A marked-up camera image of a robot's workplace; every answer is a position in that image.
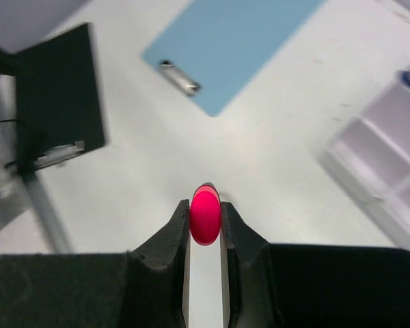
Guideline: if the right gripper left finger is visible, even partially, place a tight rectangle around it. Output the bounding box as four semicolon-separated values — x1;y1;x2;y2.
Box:
0;200;189;327

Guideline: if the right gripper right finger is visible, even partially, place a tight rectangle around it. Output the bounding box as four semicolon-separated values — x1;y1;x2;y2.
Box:
221;202;410;327

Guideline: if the pink cap black highlighter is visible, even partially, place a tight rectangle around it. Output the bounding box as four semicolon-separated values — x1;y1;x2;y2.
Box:
190;183;221;246

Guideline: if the blue clipboard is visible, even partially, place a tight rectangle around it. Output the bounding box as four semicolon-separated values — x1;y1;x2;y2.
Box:
142;1;322;117

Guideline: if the aluminium rail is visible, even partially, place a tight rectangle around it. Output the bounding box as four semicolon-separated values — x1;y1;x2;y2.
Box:
0;95;73;254

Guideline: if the black clipboard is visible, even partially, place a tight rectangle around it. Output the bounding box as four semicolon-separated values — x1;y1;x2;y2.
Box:
0;23;107;172

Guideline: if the left white divided organizer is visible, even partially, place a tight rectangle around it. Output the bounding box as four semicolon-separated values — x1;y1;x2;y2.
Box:
317;78;410;219

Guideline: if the blue cap black highlighter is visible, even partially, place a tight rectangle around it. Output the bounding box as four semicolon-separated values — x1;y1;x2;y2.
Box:
398;70;410;88

